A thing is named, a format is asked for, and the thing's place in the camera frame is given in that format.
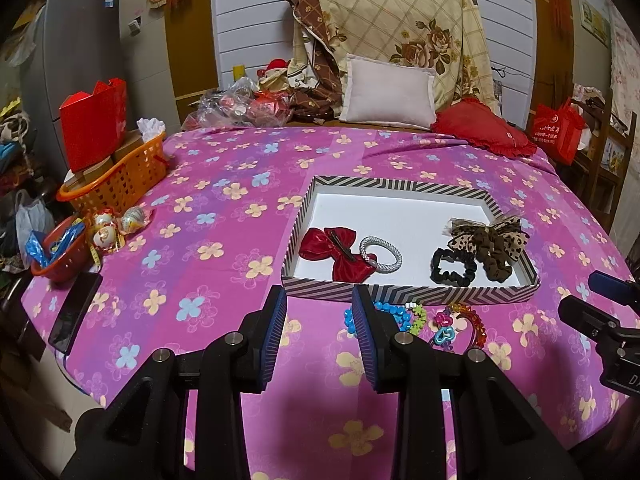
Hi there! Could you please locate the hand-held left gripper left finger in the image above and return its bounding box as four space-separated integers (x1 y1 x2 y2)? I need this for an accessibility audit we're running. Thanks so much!
60 286 288 480

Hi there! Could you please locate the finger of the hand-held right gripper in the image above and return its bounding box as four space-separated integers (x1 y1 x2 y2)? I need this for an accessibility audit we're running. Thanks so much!
587 270 640 311
557 296 626 356

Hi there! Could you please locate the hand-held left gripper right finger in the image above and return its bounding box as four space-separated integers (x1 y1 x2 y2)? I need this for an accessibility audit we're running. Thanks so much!
351 287 583 480

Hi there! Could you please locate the blue flower bead bracelet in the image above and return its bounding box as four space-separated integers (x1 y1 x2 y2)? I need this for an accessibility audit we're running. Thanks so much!
343 301 428 336

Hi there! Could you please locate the colourful heart hair tie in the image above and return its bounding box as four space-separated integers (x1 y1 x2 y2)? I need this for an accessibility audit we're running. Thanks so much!
431 310 458 352

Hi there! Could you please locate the silver braided hair tie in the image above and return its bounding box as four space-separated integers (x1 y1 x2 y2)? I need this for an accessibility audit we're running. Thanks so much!
360 236 403 275

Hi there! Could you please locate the black scrunchie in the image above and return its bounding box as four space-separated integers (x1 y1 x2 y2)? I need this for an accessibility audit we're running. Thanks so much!
431 247 478 287

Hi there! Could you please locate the red bow hair clip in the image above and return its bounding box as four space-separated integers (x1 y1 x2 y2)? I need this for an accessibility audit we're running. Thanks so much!
300 227 377 283

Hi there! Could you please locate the orange bead hair tie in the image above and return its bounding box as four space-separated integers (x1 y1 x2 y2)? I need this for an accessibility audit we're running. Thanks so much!
447 302 489 352

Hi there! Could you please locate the brown scrunchie with leopard bow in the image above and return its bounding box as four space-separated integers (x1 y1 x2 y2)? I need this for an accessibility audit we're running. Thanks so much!
446 215 531 282

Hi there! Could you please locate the striped shallow cardboard box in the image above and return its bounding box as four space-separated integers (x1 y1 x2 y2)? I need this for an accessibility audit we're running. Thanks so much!
281 176 542 306

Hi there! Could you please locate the wooden shelf rack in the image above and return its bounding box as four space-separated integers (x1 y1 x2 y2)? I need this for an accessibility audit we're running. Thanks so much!
570 87 640 233

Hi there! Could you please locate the purple floral blanket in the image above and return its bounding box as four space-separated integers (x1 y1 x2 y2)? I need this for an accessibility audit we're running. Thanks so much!
22 127 640 480

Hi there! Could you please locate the red shopping bag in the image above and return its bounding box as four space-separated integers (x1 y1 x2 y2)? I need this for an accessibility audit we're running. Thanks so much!
530 100 586 165

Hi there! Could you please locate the egg-shaped figurine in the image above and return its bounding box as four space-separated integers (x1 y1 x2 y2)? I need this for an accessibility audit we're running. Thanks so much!
91 210 122 249
122 205 151 234

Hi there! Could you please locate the black smartphone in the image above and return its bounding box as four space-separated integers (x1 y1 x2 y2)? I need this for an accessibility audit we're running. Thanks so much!
48 272 103 354

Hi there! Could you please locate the red ruffled cushion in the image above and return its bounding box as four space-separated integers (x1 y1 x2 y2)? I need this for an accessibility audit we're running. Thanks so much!
430 99 537 156

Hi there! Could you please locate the red plastic bowl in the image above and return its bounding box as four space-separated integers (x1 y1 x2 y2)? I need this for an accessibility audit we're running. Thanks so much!
31 217 103 283

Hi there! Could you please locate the orange plastic basket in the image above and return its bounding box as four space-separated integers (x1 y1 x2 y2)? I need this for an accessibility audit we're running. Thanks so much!
56 131 168 216

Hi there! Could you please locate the floral curtain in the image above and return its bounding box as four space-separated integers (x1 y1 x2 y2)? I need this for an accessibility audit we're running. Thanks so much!
607 2 640 116

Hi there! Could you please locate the red gift package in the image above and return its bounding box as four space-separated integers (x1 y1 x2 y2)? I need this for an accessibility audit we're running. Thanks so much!
250 92 293 128

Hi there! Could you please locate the clear plastic bag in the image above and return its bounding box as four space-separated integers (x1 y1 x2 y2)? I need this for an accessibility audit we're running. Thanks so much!
182 77 257 131

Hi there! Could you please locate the white tissue paper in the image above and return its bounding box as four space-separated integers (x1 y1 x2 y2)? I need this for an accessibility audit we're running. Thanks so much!
137 117 167 142

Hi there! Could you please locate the white pillow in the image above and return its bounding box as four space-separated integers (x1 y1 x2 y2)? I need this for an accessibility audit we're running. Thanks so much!
339 54 436 129

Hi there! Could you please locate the white plastic bag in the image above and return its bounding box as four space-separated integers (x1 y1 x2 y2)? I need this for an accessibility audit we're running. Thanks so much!
15 190 54 268

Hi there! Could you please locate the red and white doll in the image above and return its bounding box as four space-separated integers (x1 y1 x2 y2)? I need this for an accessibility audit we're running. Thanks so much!
257 59 291 92

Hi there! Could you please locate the red paper bag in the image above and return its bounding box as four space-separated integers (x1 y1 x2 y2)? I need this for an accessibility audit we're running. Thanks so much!
60 78 128 172

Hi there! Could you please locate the pile of clothes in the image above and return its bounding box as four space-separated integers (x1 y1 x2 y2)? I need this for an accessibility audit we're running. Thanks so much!
0 110 37 193

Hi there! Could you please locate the white wood-framed headboard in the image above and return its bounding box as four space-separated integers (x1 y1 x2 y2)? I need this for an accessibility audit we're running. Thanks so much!
165 0 573 133

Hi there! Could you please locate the cream and brown floral quilt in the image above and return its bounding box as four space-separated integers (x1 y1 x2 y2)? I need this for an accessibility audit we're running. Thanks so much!
272 0 501 123

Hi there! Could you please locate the grey refrigerator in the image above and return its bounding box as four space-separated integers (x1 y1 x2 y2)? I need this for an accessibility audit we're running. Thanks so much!
22 0 126 181

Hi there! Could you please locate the framed wall picture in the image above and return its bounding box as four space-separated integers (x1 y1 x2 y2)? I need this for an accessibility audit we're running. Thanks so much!
580 0 609 43

